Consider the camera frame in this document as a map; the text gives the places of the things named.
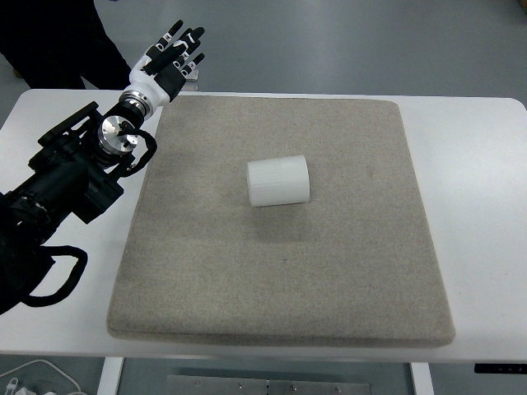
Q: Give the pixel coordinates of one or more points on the metal base plate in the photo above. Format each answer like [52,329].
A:
[185,384]

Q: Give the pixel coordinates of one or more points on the black table control panel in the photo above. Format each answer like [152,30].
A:
[493,368]

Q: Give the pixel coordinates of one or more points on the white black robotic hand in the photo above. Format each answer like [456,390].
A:
[157,78]

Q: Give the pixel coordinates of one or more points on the white cup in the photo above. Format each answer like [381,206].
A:
[278,181]

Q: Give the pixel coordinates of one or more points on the beige felt mat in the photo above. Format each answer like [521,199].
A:
[353,266]

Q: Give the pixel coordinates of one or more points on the small metal floor box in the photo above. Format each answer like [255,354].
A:
[191,82]

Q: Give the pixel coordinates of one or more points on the white table leg frame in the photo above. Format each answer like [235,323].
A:
[110,376]

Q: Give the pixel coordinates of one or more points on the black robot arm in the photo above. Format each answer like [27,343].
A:
[76,171]

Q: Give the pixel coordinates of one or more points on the person in dark clothes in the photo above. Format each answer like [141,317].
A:
[60,45]

